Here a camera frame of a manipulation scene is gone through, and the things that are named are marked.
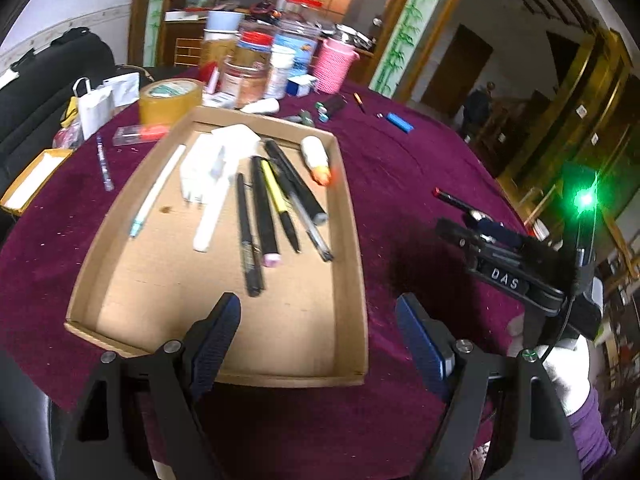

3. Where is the pink knitted cup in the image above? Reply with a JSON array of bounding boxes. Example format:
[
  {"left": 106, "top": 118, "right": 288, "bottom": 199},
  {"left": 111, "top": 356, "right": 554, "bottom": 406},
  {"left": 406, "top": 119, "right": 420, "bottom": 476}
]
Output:
[{"left": 313, "top": 36, "right": 360, "bottom": 95}]

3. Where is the long white marker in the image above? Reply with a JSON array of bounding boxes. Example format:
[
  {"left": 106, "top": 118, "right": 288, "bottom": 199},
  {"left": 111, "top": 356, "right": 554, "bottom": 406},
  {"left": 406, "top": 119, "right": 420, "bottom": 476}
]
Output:
[{"left": 193, "top": 145, "right": 232, "bottom": 253}]

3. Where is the blue white small box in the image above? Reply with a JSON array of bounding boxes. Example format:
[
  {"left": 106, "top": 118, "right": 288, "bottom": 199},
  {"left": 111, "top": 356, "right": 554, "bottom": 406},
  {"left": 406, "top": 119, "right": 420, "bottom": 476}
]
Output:
[{"left": 287, "top": 75, "right": 319, "bottom": 98}]

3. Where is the shallow cardboard box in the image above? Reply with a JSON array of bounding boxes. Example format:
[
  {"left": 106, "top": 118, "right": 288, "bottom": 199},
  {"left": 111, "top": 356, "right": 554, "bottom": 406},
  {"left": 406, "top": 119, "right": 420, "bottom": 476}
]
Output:
[{"left": 65, "top": 106, "right": 370, "bottom": 389}]

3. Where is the white bottle orange cap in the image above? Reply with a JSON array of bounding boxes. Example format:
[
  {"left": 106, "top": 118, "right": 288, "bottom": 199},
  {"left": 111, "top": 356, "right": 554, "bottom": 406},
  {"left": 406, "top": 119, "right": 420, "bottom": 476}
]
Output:
[{"left": 301, "top": 136, "right": 333, "bottom": 187}]

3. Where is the pale rectangular block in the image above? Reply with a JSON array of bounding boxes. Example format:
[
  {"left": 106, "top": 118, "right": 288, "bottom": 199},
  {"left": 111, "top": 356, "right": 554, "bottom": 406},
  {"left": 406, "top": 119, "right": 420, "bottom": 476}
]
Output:
[{"left": 211, "top": 124, "right": 261, "bottom": 155}]

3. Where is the black marker grey end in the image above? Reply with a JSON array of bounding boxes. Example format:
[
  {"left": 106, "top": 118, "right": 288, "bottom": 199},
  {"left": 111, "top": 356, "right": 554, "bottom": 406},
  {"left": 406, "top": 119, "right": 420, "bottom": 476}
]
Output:
[{"left": 263, "top": 138, "right": 330, "bottom": 227}]

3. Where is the yellow pen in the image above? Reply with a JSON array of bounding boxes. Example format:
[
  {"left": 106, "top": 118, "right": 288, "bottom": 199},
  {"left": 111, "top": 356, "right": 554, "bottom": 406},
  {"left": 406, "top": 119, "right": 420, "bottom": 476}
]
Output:
[{"left": 260, "top": 160, "right": 302, "bottom": 255}]

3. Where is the black leather sofa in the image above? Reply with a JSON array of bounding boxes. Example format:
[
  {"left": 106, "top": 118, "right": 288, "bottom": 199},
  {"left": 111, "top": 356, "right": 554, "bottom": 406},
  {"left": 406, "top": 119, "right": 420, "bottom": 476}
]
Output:
[{"left": 0, "top": 30, "right": 119, "bottom": 196}]

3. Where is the gold canister white lid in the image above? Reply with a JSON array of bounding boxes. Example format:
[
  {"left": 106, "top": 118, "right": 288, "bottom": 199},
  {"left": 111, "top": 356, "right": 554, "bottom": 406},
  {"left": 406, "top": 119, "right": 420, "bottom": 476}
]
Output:
[{"left": 200, "top": 10, "right": 245, "bottom": 69}]

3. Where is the clear cup orange print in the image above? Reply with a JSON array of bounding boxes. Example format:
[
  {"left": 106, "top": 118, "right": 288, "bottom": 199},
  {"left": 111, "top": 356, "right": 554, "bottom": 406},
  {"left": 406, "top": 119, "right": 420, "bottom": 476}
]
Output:
[{"left": 220, "top": 57, "right": 271, "bottom": 107}]

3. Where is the bamboo painted door frame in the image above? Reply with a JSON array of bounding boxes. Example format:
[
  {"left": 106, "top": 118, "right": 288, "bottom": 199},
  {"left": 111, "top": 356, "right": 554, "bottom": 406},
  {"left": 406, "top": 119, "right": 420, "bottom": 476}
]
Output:
[
  {"left": 144, "top": 0, "right": 172, "bottom": 67},
  {"left": 369, "top": 0, "right": 437, "bottom": 99}
]

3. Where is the white charger adapter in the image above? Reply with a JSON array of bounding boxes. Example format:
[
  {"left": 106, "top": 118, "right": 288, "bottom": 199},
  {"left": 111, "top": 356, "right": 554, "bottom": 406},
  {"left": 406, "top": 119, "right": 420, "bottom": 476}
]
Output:
[{"left": 179, "top": 132, "right": 236, "bottom": 209}]

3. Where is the brown wooden door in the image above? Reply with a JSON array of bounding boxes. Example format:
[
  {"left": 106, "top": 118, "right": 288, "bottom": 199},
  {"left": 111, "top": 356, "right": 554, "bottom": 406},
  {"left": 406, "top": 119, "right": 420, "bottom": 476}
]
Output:
[{"left": 421, "top": 37, "right": 494, "bottom": 122}]

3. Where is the clear ballpoint pen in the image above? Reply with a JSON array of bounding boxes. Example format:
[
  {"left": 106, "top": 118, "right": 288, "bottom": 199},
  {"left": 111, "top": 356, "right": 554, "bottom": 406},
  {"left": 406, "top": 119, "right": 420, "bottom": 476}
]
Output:
[{"left": 289, "top": 192, "right": 335, "bottom": 263}]

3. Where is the white plastic tub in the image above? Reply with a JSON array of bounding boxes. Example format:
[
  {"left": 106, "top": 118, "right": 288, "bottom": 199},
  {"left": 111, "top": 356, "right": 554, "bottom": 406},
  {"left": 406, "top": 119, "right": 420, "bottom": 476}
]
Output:
[{"left": 266, "top": 46, "right": 297, "bottom": 101}]

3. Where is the brown packing tape roll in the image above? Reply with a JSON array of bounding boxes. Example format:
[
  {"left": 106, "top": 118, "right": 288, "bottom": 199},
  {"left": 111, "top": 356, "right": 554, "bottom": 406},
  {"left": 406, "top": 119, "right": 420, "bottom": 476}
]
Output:
[{"left": 138, "top": 78, "right": 205, "bottom": 126}]

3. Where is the pink plastic bag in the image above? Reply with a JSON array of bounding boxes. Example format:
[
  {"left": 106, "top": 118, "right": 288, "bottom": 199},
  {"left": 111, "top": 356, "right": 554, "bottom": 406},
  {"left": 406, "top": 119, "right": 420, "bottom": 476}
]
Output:
[{"left": 52, "top": 122, "right": 84, "bottom": 152}]

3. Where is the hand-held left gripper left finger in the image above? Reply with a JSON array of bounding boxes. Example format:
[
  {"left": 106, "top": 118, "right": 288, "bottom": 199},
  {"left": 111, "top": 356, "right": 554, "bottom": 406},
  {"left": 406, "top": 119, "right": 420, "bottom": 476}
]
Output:
[{"left": 75, "top": 292, "right": 242, "bottom": 480}]

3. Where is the gold jar red lid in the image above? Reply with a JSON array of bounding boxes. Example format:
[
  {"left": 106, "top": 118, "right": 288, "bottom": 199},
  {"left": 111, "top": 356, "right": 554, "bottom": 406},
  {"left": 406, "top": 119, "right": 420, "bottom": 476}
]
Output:
[{"left": 234, "top": 31, "right": 275, "bottom": 68}]

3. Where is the cluster of jars and bottles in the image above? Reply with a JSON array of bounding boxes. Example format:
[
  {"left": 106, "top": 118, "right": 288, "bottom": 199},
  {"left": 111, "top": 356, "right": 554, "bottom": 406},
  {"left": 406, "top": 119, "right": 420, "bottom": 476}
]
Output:
[{"left": 162, "top": 10, "right": 376, "bottom": 82}]

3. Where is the black marker pink end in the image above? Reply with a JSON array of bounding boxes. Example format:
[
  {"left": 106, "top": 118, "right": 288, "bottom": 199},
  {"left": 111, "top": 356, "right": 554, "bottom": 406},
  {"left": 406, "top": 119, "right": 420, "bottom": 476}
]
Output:
[{"left": 250, "top": 156, "right": 282, "bottom": 267}]

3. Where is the clear case orange insert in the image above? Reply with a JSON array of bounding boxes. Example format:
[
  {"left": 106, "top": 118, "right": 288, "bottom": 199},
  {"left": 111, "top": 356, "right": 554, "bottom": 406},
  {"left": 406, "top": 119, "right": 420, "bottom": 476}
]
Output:
[{"left": 112, "top": 124, "right": 171, "bottom": 147}]

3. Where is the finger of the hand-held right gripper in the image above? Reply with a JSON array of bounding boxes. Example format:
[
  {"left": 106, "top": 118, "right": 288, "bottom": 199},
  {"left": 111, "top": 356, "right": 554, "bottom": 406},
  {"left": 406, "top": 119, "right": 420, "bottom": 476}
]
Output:
[
  {"left": 435, "top": 217, "right": 483, "bottom": 257},
  {"left": 477, "top": 221, "right": 528, "bottom": 249}
]

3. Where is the white paper bag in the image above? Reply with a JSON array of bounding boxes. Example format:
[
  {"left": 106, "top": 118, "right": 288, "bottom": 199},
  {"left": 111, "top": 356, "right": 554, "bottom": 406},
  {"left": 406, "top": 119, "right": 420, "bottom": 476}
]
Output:
[{"left": 74, "top": 77, "right": 117, "bottom": 141}]

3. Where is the person's right hand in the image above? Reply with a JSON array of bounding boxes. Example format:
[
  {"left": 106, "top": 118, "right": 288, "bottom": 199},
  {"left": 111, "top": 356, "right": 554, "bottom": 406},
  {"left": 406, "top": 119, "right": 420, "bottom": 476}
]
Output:
[{"left": 507, "top": 311, "right": 599, "bottom": 417}]

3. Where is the clear blue pen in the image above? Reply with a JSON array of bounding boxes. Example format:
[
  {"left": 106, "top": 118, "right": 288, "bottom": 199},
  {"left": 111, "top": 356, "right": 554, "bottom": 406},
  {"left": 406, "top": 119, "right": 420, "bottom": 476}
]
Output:
[{"left": 96, "top": 132, "right": 115, "bottom": 192}]

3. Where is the white oblong case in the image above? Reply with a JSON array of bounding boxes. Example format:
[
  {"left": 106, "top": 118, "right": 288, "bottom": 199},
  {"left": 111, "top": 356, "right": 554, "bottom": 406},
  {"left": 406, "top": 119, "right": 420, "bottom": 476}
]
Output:
[{"left": 240, "top": 99, "right": 280, "bottom": 115}]

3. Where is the white pen teal tip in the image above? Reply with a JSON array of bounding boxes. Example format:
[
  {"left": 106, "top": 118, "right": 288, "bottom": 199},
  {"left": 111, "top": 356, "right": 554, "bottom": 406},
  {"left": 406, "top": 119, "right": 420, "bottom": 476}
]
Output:
[{"left": 129, "top": 144, "right": 187, "bottom": 239}]

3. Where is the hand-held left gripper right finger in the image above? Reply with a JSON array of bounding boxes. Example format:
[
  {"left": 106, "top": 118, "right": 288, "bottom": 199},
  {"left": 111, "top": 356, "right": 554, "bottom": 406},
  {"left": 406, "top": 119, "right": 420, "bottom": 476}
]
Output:
[{"left": 395, "top": 292, "right": 586, "bottom": 480}]

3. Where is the white flat pouch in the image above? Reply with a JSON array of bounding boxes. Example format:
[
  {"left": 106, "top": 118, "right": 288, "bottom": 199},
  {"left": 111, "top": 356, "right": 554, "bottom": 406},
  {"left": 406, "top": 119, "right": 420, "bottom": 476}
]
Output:
[{"left": 102, "top": 72, "right": 141, "bottom": 109}]

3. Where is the person's right forearm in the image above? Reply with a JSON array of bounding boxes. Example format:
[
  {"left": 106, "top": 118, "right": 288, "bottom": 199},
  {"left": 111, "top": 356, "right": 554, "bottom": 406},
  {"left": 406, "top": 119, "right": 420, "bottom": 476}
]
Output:
[{"left": 566, "top": 385, "right": 617, "bottom": 479}]

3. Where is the red black pen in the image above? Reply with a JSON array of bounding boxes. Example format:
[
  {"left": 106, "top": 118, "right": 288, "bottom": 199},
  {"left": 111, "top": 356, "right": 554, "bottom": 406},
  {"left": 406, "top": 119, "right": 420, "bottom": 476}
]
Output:
[{"left": 433, "top": 187, "right": 472, "bottom": 212}]

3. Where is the blue lighter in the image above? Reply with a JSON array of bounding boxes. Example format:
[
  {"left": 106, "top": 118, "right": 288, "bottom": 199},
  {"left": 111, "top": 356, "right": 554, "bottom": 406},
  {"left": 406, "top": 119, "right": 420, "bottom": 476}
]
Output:
[{"left": 376, "top": 112, "right": 415, "bottom": 134}]

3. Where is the clear jar red lid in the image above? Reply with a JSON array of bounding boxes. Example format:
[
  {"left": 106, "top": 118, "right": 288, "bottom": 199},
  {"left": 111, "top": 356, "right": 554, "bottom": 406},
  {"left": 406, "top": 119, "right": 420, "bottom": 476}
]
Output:
[{"left": 270, "top": 0, "right": 323, "bottom": 81}]

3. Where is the small white barcode box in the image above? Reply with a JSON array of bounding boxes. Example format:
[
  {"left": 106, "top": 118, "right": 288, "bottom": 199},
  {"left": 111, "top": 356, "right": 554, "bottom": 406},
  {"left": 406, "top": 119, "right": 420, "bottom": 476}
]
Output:
[{"left": 202, "top": 91, "right": 236, "bottom": 110}]

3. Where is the thin black pen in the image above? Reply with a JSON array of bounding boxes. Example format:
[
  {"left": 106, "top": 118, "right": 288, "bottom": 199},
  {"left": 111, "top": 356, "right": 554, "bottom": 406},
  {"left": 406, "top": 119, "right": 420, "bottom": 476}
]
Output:
[{"left": 235, "top": 172, "right": 266, "bottom": 297}]

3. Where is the white box yellow rim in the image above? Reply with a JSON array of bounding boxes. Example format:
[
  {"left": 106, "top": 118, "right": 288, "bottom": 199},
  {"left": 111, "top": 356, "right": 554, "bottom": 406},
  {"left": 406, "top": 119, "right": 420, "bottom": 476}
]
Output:
[{"left": 0, "top": 148, "right": 74, "bottom": 214}]

